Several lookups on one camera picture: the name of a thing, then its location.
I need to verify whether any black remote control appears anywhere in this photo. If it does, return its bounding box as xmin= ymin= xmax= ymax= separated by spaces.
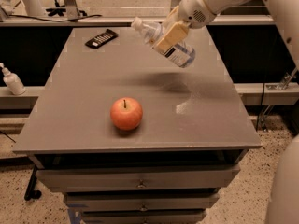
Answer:
xmin=85 ymin=29 xmax=119 ymax=49

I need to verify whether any middle grey drawer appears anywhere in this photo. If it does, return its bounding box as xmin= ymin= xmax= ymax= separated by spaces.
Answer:
xmin=64 ymin=193 xmax=219 ymax=212

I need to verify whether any white pump dispenser bottle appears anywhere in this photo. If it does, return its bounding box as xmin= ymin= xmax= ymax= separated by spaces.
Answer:
xmin=0 ymin=63 xmax=26 ymax=95

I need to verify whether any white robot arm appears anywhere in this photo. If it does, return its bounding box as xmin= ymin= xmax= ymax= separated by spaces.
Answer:
xmin=154 ymin=0 xmax=299 ymax=224

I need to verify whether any grey metal rail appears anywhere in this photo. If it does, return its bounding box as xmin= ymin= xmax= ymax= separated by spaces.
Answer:
xmin=0 ymin=15 xmax=275 ymax=27

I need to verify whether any grey drawer cabinet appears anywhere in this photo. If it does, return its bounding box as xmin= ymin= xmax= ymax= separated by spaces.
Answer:
xmin=16 ymin=28 xmax=260 ymax=224

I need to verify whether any top grey drawer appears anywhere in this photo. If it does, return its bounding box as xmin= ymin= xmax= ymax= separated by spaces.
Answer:
xmin=36 ymin=164 xmax=240 ymax=192

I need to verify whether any bottom grey drawer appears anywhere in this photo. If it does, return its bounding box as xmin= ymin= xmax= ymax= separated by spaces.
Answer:
xmin=82 ymin=209 xmax=206 ymax=224

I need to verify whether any red apple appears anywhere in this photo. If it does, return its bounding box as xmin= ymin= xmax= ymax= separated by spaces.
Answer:
xmin=110 ymin=97 xmax=143 ymax=131

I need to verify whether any grey drawer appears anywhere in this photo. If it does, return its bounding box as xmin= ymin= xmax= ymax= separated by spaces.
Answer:
xmin=64 ymin=193 xmax=219 ymax=212
xmin=82 ymin=209 xmax=206 ymax=224
xmin=36 ymin=164 xmax=240 ymax=192

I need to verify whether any black cable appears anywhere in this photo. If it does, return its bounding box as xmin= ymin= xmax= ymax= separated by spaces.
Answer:
xmin=8 ymin=13 xmax=103 ymax=23

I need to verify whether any clear blue plastic bottle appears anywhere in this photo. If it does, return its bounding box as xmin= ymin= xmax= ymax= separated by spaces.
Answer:
xmin=131 ymin=17 xmax=195 ymax=68

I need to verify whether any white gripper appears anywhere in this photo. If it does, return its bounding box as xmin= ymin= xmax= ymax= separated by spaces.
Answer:
xmin=153 ymin=0 xmax=216 ymax=54

